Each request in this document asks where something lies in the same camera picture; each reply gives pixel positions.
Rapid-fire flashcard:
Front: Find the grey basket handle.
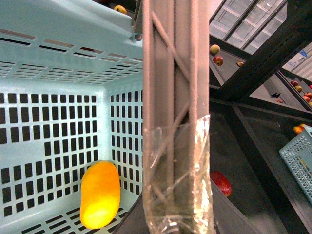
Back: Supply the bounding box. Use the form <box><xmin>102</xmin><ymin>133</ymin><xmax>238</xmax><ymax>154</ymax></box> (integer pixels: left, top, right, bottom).
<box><xmin>135</xmin><ymin>0</ymin><xmax>215</xmax><ymax>234</ymax></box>

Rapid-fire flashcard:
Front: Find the light blue plastic basket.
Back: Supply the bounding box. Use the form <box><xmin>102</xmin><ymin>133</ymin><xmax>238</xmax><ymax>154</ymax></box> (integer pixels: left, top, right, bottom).
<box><xmin>0</xmin><ymin>0</ymin><xmax>143</xmax><ymax>234</ymax></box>

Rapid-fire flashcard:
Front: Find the black metal shelf frame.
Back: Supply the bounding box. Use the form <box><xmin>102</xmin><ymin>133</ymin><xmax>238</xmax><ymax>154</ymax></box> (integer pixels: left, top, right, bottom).
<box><xmin>212</xmin><ymin>0</ymin><xmax>312</xmax><ymax>101</ymax></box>

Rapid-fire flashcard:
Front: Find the red apple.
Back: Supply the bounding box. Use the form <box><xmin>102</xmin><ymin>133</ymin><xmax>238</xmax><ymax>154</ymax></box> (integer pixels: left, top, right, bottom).
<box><xmin>210</xmin><ymin>171</ymin><xmax>232</xmax><ymax>197</ymax></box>

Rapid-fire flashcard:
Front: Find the yellow mango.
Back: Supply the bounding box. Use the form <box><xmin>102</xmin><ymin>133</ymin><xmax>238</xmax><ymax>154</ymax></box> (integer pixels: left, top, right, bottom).
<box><xmin>80</xmin><ymin>161</ymin><xmax>121</xmax><ymax>229</ymax></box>

